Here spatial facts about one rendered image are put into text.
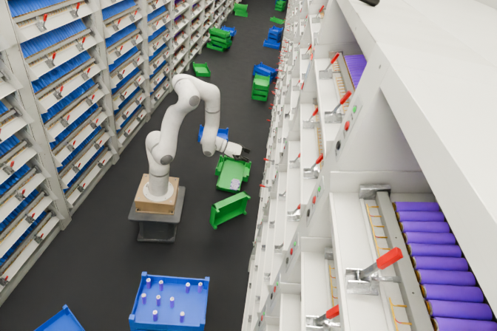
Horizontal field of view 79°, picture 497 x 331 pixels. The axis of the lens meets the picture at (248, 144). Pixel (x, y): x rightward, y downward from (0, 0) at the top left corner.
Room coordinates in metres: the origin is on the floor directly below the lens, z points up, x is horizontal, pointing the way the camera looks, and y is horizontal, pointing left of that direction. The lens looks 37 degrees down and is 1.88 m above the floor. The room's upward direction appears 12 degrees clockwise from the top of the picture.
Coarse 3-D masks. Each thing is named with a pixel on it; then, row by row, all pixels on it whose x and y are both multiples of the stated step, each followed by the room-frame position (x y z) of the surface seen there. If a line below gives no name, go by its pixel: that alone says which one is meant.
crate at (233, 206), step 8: (240, 192) 1.63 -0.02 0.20; (224, 200) 1.51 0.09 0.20; (232, 200) 1.53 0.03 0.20; (240, 200) 1.64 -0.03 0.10; (216, 208) 1.42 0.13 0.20; (224, 208) 1.53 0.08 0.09; (232, 208) 1.59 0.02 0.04; (240, 208) 1.63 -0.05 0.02; (216, 216) 1.48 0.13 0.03; (224, 216) 1.52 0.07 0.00; (232, 216) 1.54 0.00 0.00; (216, 224) 1.44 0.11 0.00
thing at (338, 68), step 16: (320, 48) 1.11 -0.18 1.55; (336, 48) 1.11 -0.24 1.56; (352, 48) 1.11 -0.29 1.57; (320, 64) 1.05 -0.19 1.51; (336, 64) 1.04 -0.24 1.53; (352, 64) 0.98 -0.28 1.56; (320, 80) 0.92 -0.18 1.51; (336, 80) 0.91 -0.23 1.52; (352, 80) 0.87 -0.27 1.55; (320, 96) 0.81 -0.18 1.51; (336, 96) 0.80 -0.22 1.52; (352, 96) 0.75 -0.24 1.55; (320, 112) 0.71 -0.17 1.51; (336, 112) 0.68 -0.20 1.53; (320, 128) 0.69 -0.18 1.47; (336, 128) 0.63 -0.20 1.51
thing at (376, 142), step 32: (384, 64) 0.43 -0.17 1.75; (416, 64) 0.43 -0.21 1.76; (448, 64) 0.47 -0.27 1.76; (480, 64) 0.50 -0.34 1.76; (384, 96) 0.42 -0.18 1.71; (384, 128) 0.41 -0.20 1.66; (352, 160) 0.42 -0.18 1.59; (384, 160) 0.41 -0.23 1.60; (416, 160) 0.41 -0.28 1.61; (320, 224) 0.42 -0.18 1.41
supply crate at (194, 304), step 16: (144, 272) 0.68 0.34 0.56; (144, 288) 0.65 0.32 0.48; (176, 288) 0.67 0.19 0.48; (192, 288) 0.69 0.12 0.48; (208, 288) 0.68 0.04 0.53; (144, 304) 0.58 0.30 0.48; (160, 304) 0.59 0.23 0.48; (176, 304) 0.61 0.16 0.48; (192, 304) 0.62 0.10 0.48; (144, 320) 0.52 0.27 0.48; (160, 320) 0.53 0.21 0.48; (176, 320) 0.54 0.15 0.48; (192, 320) 0.56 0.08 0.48
